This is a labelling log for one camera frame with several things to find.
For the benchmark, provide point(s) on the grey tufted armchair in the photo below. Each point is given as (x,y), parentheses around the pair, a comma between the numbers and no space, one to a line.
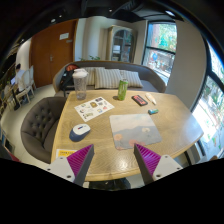
(39,127)

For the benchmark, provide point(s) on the brown wooden door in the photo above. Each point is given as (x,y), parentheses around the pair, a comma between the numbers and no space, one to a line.
(51,49)

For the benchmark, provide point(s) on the striped cushion left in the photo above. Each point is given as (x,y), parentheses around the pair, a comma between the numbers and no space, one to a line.
(90,75)

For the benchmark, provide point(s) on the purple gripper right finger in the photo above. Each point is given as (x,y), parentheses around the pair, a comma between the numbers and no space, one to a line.
(153,166)

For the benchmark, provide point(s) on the blue and white computer mouse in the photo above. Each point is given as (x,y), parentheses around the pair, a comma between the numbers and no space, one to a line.
(79,132)

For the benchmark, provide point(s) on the clear plastic shaker bottle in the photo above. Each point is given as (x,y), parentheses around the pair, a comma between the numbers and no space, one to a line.
(80,83)

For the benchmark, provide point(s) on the white sticker sheet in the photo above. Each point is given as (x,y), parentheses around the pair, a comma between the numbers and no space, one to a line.
(93,108)

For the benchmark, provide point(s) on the striped cushion right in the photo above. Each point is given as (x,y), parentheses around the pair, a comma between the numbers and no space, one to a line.
(132,77)

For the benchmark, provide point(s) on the black backpack on sofa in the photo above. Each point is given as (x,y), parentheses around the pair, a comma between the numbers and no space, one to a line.
(66,82)

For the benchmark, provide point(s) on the striped cushion middle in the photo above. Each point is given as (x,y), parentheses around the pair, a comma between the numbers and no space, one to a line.
(107,78)

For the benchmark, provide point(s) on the beige oblong case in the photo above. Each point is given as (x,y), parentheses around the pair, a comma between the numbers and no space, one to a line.
(150,98)

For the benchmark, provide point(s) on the green drink can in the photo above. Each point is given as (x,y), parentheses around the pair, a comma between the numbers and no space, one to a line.
(123,85)

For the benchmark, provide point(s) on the glass door wooden cabinet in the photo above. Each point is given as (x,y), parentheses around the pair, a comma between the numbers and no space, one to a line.
(121,44)

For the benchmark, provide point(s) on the person sitting at desk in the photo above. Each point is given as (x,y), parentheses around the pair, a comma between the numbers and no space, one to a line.
(19,84)

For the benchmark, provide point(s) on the grey curved sofa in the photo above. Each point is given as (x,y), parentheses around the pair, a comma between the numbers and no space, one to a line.
(151,81)

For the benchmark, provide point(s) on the small teal eraser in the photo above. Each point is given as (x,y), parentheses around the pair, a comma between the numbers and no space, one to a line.
(153,111)

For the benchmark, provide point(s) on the striped cushion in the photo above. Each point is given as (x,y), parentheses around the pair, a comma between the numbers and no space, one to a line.
(132,77)
(107,78)
(90,75)

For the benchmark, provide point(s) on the white chair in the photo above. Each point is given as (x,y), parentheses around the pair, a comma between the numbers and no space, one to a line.
(27,87)

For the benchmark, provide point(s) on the wooden oval table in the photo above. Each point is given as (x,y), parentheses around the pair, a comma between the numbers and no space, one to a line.
(176,124)

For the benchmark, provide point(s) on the yellow paper label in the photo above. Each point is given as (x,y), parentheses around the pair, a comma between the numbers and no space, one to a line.
(64,152)

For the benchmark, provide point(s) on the black and red phone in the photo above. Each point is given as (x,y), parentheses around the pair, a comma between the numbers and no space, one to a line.
(139,100)

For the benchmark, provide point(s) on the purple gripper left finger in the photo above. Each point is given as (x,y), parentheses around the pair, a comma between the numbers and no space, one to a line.
(74,167)

